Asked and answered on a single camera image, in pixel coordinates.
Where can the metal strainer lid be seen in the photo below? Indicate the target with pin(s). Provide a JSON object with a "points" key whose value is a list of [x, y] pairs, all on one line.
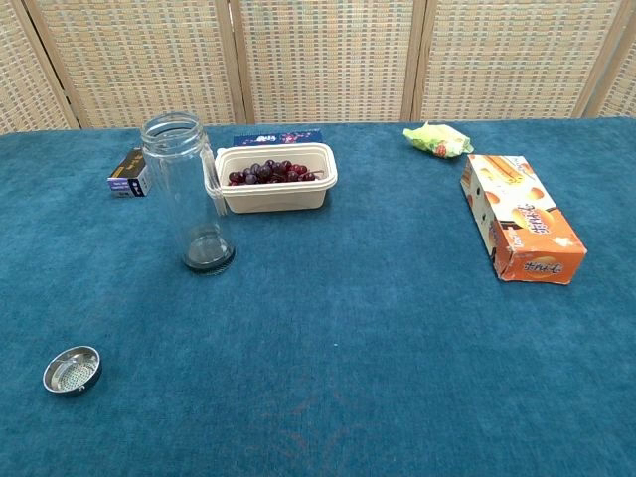
{"points": [[71, 371]]}

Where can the beige plastic container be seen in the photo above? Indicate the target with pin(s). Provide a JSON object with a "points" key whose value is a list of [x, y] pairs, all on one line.
{"points": [[278, 195]]}

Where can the bunch of red grapes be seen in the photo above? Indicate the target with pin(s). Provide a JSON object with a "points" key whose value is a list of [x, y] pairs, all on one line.
{"points": [[270, 172]]}

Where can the blue tablecloth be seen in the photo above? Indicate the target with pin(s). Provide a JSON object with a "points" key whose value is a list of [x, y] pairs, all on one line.
{"points": [[348, 323]]}

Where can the blue printed box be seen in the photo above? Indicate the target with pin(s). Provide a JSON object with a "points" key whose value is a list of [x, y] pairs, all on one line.
{"points": [[276, 138]]}

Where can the clear glass bottle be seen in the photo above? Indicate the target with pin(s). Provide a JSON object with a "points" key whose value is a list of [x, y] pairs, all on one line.
{"points": [[185, 199]]}

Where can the green snack packet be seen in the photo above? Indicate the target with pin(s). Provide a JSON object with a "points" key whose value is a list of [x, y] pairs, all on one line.
{"points": [[437, 140]]}

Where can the woven folding screen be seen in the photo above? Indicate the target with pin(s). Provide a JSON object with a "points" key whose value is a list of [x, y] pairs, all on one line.
{"points": [[328, 54]]}

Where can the small black purple box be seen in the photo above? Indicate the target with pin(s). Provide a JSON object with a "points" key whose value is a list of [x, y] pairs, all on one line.
{"points": [[128, 179]]}

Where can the orange biscuit box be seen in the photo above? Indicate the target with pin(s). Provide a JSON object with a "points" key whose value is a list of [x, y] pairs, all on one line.
{"points": [[522, 218]]}

